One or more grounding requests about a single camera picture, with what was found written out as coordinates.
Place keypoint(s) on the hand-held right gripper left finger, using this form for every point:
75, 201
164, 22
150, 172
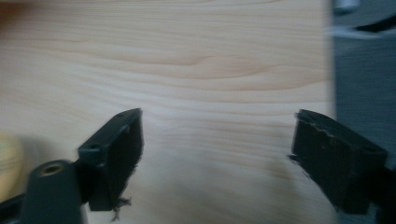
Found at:
115, 161

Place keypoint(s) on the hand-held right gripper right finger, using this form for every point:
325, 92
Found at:
330, 161

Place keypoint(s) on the yellow round object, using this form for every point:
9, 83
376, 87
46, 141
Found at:
8, 165

